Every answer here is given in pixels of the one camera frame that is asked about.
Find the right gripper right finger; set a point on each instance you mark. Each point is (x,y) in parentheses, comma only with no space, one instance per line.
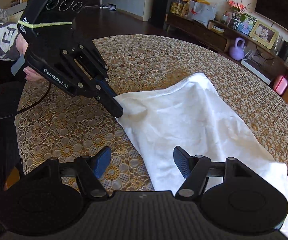
(198,169)

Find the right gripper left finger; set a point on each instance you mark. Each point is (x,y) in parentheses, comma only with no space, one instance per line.
(86,170)

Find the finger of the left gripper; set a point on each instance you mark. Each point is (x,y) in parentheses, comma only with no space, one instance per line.
(110,104)
(102,87)

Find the white t-shirt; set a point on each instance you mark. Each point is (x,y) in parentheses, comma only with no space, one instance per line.
(190,114)

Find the person's left hand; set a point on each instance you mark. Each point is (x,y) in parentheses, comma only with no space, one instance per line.
(22,45)

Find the gold lace tablecloth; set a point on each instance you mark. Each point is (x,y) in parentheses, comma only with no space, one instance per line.
(67,125)

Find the jar of gold chocolates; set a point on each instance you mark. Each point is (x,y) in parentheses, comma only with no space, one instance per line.
(176,7)

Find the white flat box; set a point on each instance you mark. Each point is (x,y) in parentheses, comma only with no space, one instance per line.
(257,70)

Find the pink small case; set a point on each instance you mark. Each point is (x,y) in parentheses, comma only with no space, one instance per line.
(280,84)

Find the white shopping bag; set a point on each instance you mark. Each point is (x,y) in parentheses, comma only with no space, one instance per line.
(201,12)

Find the purple kettlebell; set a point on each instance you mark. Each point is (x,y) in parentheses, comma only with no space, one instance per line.
(237,50)

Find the wooden TV cabinet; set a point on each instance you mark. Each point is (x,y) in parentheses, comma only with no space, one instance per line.
(219,38)

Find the black cylinder speaker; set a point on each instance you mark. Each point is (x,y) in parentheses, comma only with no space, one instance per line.
(283,52)

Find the framed photo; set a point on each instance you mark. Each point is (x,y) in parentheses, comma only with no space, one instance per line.
(264,34)

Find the pink flower pot plant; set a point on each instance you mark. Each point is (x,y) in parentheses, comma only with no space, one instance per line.
(239,13)

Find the black camera box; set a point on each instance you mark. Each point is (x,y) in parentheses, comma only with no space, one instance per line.
(40,14)

